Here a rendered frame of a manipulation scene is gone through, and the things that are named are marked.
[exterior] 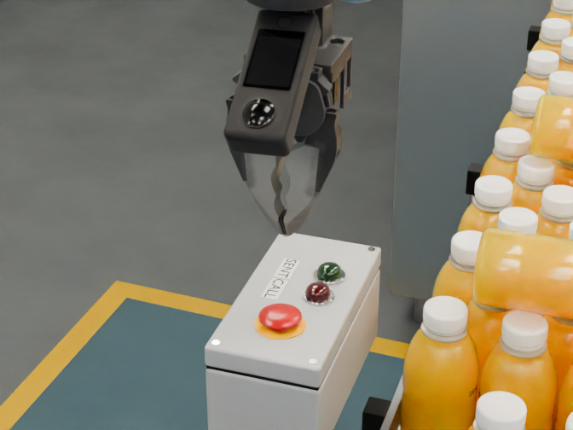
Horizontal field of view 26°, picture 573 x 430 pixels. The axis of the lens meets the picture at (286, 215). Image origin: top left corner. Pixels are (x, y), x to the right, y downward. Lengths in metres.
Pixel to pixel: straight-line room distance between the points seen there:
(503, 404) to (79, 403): 1.86
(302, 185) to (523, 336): 0.24
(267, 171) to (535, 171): 0.44
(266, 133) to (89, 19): 3.99
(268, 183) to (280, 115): 0.12
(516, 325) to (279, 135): 0.32
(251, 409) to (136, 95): 3.16
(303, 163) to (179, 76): 3.34
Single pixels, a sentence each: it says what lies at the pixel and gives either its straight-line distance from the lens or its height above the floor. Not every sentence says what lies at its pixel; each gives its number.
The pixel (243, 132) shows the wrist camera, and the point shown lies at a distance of 0.87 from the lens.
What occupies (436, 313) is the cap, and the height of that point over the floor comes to 1.09.
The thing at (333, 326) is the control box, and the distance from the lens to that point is 1.05.
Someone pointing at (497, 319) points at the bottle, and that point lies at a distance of 1.15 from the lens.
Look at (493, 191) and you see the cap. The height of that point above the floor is 1.09.
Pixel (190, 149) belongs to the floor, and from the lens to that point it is 3.79.
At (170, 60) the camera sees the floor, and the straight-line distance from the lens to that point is 4.43.
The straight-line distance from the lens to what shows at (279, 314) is 1.04.
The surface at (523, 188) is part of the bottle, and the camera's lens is 1.36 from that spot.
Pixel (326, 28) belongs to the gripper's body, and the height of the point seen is 1.35.
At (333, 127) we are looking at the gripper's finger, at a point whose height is 1.29.
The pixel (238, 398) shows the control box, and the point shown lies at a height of 1.05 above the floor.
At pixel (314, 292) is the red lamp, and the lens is 1.07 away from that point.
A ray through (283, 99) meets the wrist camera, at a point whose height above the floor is 1.34.
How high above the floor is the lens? 1.70
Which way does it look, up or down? 30 degrees down
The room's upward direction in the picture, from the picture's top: straight up
